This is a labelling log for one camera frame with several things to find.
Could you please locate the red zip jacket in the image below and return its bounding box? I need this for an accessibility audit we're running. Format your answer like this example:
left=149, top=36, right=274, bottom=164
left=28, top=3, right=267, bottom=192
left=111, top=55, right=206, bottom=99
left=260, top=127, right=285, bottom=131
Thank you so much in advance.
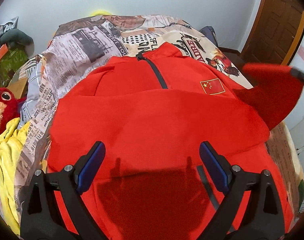
left=47, top=43, right=303, bottom=239

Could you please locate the yellow cloth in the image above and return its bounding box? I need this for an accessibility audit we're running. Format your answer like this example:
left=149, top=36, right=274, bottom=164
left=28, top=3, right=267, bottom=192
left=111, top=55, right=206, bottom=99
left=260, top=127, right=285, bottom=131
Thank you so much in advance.
left=0, top=118, right=30, bottom=235

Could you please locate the red plush bird toy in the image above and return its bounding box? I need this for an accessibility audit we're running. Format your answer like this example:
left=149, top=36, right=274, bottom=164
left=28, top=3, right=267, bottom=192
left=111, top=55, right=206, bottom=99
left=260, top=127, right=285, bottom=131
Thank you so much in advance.
left=0, top=88, right=26, bottom=134

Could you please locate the newspaper print bed cover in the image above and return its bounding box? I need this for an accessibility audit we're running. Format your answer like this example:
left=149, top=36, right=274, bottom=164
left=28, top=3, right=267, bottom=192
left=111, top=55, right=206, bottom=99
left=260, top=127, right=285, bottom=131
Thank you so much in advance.
left=12, top=14, right=304, bottom=221

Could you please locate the brown wooden door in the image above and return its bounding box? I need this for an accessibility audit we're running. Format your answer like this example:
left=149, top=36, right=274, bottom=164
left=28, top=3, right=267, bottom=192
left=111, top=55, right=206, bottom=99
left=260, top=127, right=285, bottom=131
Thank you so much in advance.
left=241, top=0, right=304, bottom=65

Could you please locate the dark green plush cushion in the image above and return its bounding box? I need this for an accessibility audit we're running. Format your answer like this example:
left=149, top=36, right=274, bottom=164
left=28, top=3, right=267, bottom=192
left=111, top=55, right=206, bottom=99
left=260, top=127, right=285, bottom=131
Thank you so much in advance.
left=0, top=29, right=34, bottom=56

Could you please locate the dark blue backpack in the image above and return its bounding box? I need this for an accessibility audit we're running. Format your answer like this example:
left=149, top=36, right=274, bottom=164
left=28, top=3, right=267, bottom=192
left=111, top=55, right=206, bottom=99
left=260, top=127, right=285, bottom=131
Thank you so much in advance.
left=199, top=25, right=218, bottom=47

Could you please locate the yellow round object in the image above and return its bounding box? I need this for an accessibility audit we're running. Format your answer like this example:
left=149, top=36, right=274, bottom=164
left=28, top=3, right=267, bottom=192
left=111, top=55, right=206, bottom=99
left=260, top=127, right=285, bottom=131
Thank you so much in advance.
left=89, top=10, right=111, bottom=17

